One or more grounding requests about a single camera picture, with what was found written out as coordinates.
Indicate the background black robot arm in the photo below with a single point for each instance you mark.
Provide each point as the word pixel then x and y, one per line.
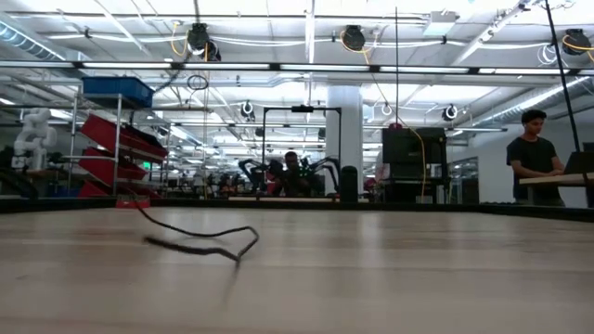
pixel 253 169
pixel 325 163

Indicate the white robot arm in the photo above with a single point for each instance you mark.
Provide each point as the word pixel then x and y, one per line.
pixel 34 134

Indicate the black cylindrical stand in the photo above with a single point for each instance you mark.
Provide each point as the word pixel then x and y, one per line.
pixel 349 185

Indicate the white building pillar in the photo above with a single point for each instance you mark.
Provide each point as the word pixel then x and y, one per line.
pixel 344 120

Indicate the long ceiling light strip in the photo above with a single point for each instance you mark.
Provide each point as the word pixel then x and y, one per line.
pixel 325 68

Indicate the black screen on stand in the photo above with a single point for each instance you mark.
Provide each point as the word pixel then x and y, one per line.
pixel 408 148

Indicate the thin vertical black rod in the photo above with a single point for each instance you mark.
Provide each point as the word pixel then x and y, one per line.
pixel 396 69

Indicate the metal shelf rack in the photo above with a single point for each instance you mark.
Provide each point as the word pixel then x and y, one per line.
pixel 116 139

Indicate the red tilted shelf bin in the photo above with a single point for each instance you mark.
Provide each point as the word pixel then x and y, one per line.
pixel 102 169
pixel 93 190
pixel 107 132

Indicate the blue storage bin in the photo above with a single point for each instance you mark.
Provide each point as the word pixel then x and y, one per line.
pixel 116 88

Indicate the wooden bench table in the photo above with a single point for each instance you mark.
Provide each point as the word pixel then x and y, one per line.
pixel 557 181

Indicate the dark open laptop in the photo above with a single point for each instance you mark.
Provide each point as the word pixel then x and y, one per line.
pixel 580 162

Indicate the black gantry frame with camera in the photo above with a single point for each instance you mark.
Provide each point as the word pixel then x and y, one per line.
pixel 301 109

